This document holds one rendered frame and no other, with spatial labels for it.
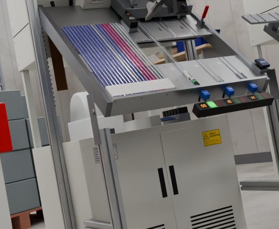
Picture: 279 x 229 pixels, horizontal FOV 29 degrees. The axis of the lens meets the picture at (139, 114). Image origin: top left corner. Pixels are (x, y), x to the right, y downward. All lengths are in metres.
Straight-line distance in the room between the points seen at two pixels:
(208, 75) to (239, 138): 4.87
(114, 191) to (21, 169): 2.91
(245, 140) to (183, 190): 4.64
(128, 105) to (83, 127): 6.35
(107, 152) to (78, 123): 6.50
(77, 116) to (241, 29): 2.96
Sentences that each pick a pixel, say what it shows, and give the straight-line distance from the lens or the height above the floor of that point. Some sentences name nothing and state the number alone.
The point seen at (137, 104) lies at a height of 0.70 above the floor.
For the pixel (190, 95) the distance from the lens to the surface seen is 1.98.
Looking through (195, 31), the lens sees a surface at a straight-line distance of 2.40.
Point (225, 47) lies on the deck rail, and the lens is 2.36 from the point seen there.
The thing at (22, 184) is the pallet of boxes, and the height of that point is 0.36.
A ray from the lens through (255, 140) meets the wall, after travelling 6.78.
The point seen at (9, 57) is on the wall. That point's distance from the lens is 9.76.
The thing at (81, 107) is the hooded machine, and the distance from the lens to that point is 8.25.
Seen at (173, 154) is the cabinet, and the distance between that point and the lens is 2.27.
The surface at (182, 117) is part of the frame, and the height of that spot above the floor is 0.64.
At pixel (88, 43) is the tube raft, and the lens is 2.12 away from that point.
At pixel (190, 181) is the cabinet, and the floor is 0.37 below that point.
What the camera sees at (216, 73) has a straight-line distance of 2.14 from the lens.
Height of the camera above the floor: 0.60
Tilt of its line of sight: 2 degrees up
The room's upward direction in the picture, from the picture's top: 10 degrees counter-clockwise
